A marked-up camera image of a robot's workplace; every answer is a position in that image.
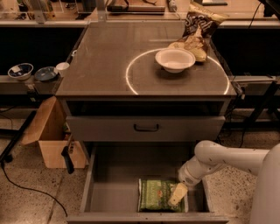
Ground brown chip bag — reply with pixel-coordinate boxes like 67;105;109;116
169;2;228;62

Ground closed grey top drawer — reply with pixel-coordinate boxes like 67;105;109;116
66;116;225;142

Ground open grey middle drawer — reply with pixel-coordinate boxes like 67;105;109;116
67;143;228;224

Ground grey drawer cabinet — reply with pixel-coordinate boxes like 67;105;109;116
55;20;238;152

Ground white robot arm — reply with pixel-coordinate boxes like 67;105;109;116
168;140;280;224

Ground small white cup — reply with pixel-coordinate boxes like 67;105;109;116
56;62;70;77

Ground grey side shelf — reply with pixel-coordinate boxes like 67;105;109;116
0;75;62;95

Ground cardboard box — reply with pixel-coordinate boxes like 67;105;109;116
21;95;88;170

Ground black drawer handle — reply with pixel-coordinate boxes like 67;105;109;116
133;124;159;132

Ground black floor cable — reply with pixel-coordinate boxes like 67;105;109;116
0;160;68;218

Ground dark blue bowl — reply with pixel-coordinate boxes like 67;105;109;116
34;66;58;81

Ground black power cable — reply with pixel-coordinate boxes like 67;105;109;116
217;129;246;150

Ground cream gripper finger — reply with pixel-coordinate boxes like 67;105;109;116
168;183;188;207

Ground green jalapeno chip bag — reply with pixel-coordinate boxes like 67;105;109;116
137;179;189;213

